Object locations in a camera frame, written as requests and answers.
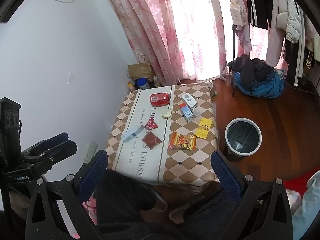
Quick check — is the black jacket with white stripes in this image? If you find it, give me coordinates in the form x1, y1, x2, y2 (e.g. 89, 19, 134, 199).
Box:
246, 0, 273, 30

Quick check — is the blue and white flat box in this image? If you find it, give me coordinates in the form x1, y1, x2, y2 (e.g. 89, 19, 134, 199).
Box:
121, 125, 145, 143

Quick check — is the red plastic packet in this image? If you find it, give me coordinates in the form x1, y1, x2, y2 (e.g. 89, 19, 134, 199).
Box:
150, 93, 171, 107

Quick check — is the grey slipper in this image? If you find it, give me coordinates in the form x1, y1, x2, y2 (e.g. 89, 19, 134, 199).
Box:
150, 187, 169, 212

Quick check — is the orange snack packet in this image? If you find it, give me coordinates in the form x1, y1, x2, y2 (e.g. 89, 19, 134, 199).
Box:
168, 132, 196, 151

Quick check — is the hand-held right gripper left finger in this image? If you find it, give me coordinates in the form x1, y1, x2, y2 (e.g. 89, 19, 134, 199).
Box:
25, 150, 109, 240

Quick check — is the pink fleece robe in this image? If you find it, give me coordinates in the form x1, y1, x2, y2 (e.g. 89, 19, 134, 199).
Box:
265, 24, 288, 68

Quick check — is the blue cloth bundle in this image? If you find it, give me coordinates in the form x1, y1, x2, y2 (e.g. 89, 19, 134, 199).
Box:
234, 70, 285, 99

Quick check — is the checkered tablecloth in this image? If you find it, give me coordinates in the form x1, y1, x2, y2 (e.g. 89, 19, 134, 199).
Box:
104, 81, 220, 187

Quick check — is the dark red square wrapper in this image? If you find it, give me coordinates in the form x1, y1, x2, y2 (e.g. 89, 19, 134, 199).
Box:
142, 131, 162, 150

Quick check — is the white long box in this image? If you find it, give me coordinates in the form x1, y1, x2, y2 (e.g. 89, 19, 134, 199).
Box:
181, 93, 197, 108

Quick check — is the brown cardboard box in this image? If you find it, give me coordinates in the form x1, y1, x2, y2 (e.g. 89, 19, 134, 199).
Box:
127, 62, 154, 82

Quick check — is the blue and white carton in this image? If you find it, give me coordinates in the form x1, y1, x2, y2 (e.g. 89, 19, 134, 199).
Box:
179, 103, 196, 123

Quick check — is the yellow paper packet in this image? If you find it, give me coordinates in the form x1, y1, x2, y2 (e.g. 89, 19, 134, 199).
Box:
194, 117, 213, 139

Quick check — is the dark clothes rack pole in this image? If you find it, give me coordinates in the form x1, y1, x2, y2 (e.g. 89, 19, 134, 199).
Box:
226, 0, 238, 97

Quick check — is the white trash bin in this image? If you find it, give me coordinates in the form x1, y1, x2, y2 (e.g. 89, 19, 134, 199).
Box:
224, 117, 262, 155

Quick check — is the pink floral curtain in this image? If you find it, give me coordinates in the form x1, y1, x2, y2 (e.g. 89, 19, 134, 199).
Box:
99, 0, 285, 87

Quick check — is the pile of dark clothes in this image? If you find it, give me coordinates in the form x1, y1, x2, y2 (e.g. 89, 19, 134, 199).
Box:
227, 55, 275, 90

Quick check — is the cream hanging jacket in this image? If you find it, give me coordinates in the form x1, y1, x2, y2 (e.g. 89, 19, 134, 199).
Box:
305, 34, 320, 63

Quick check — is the white puffer jacket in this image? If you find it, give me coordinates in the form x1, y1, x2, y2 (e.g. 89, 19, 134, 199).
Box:
272, 0, 305, 44

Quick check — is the red triangular wrapper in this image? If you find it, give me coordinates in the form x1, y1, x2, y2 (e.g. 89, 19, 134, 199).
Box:
144, 117, 160, 130

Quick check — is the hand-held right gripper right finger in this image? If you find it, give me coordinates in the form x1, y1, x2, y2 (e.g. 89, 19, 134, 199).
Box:
211, 151, 293, 240

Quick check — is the white wall socket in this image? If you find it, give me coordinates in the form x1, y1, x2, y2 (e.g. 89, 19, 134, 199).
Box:
83, 141, 98, 164

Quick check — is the light blue cloth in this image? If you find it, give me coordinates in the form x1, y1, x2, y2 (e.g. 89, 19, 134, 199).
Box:
291, 170, 320, 240

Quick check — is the red mat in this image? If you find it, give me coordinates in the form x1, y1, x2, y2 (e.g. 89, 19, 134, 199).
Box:
282, 166, 320, 198

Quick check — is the white patterned garment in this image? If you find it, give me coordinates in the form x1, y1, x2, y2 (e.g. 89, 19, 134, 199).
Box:
230, 0, 252, 55

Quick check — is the blue lidded jar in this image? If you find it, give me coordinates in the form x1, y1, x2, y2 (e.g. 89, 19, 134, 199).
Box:
135, 78, 150, 90

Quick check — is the pink patterned bag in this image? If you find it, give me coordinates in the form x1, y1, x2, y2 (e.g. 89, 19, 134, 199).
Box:
82, 197, 98, 226

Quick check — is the dark striped hanging garment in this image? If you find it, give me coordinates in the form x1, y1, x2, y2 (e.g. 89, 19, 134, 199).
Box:
285, 37, 313, 86

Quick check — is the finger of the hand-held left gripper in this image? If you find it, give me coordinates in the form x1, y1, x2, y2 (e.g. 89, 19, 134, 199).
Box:
23, 140, 78, 172
21, 132, 69, 157

